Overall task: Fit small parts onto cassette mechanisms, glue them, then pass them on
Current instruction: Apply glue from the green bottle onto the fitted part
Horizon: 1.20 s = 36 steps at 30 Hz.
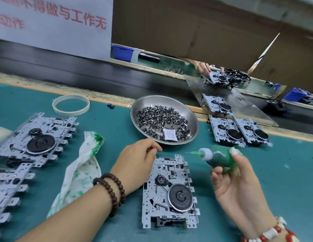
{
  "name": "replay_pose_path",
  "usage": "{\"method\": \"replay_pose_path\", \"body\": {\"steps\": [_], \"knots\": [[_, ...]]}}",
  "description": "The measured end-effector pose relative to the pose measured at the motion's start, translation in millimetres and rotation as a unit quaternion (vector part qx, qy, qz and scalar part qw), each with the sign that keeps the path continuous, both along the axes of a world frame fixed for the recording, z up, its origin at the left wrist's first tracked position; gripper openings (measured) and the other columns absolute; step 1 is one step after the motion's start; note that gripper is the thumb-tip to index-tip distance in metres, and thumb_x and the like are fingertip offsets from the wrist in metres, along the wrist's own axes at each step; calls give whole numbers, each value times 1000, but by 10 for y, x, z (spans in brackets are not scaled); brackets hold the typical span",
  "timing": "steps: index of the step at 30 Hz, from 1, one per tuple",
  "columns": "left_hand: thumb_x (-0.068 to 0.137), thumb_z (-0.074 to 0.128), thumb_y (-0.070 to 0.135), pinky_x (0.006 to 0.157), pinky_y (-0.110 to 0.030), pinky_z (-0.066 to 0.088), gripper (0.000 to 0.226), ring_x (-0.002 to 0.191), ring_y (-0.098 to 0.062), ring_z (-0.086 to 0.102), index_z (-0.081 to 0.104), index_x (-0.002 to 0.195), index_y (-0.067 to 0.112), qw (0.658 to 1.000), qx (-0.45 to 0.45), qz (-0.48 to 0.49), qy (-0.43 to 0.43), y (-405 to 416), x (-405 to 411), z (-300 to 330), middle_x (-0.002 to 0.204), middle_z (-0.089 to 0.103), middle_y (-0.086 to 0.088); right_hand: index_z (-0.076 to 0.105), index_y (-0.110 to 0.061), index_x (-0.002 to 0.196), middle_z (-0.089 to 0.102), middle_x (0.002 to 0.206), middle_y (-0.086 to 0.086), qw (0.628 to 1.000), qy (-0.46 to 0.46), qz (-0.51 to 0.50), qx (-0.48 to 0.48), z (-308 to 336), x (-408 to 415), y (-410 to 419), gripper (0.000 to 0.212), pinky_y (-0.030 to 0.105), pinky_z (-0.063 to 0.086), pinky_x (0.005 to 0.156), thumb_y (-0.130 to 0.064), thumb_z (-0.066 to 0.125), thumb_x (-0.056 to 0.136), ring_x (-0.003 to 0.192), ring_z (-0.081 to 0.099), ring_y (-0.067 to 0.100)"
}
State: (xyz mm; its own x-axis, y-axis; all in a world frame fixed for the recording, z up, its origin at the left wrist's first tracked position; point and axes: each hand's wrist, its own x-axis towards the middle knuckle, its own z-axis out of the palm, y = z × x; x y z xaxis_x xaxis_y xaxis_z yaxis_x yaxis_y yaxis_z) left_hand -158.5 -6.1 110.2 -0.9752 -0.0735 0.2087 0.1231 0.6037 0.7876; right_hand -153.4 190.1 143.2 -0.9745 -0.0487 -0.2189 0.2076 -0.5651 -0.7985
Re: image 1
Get metal mechanism chassis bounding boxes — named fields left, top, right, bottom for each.
left=0, top=165, right=36, bottom=240
left=0, top=112, right=80, bottom=167
left=141, top=154, right=201, bottom=229

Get brown bead bracelet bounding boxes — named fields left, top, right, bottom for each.
left=92, top=172, right=127, bottom=218

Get round metal bowl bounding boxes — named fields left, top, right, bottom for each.
left=130, top=94, right=200, bottom=146

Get person's right hand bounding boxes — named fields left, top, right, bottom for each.
left=210, top=148, right=278, bottom=237

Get blue plastic bin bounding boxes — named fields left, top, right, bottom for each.
left=283, top=87, right=311, bottom=103
left=111, top=44, right=135, bottom=63

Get black conveyor belt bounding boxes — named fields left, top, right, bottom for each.
left=0, top=39, right=313, bottom=136

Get black flat box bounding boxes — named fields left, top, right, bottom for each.
left=138, top=52, right=161, bottom=65

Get person's left forearm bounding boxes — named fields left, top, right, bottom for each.
left=18, top=181, right=114, bottom=242

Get white paper sign red text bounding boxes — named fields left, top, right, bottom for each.
left=0, top=0, right=114, bottom=62

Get white blue power strip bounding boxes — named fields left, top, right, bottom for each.
left=0, top=124, right=13, bottom=149

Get brown cardboard panel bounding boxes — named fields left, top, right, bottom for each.
left=112, top=0, right=313, bottom=91

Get red white bead bracelet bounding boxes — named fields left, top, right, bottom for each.
left=241, top=215, right=301, bottom=242

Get finished mechanisms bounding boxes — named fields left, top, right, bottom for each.
left=202, top=68, right=273, bottom=148

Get green glue squeeze bottle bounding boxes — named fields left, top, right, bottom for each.
left=189, top=146, right=240, bottom=174

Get person's left hand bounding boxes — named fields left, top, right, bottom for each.
left=110, top=137, right=163, bottom=197

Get pile of small metal parts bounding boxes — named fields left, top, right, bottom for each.
left=136, top=105, right=192, bottom=142

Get white tape ring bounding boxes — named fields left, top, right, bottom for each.
left=52, top=94, right=91, bottom=117

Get white green-stained cloth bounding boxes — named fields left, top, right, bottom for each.
left=47, top=130, right=105, bottom=218

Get clear plastic sheet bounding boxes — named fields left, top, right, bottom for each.
left=186, top=73, right=279, bottom=128

